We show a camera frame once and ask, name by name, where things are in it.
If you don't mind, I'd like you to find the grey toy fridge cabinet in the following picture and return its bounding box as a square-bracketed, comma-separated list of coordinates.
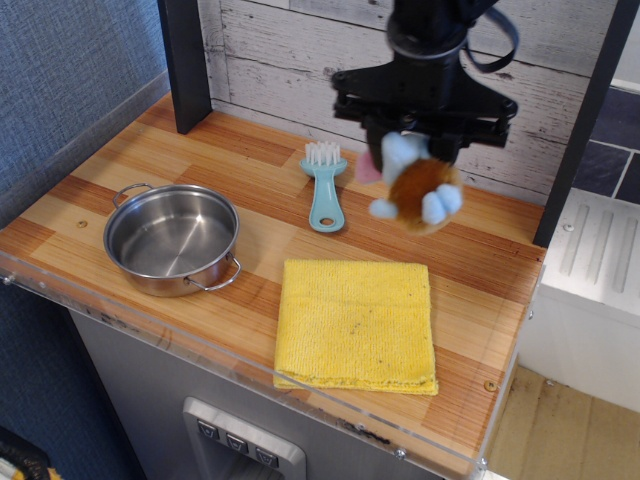
[72, 312, 482, 479]

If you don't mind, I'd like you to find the white ridged side counter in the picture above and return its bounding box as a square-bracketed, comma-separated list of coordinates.
[518, 189, 639, 410]

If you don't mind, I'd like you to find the silver dispenser button panel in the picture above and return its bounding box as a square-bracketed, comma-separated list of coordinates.
[183, 397, 307, 479]

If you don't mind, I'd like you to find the black right shelf post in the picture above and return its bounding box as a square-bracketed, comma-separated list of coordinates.
[533, 0, 639, 248]

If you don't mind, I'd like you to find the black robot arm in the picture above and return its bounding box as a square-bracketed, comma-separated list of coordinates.
[331, 1, 519, 169]

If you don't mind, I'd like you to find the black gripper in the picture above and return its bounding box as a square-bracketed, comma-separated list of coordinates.
[331, 54, 518, 173]

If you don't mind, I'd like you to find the black shelf post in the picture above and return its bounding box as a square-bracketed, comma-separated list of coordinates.
[533, 0, 639, 248]
[157, 0, 212, 134]

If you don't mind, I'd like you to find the yellow black object corner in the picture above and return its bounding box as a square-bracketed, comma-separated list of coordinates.
[1, 428, 62, 480]

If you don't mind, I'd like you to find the blue and brown plush toy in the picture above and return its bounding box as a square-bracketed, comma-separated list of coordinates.
[355, 132, 463, 235]

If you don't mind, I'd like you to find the yellow folded towel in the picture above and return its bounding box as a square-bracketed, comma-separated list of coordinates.
[273, 259, 439, 396]

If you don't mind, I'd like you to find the stainless steel pot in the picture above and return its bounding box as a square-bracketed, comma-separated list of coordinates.
[103, 183, 243, 297]

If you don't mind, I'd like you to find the light blue dish brush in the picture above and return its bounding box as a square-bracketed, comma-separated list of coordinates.
[299, 142, 348, 233]

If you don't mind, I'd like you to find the clear acrylic edge guard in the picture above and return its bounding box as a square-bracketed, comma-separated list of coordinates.
[1, 248, 543, 479]

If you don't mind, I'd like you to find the black left shelf post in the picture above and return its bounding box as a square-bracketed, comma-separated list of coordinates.
[157, 0, 212, 134]

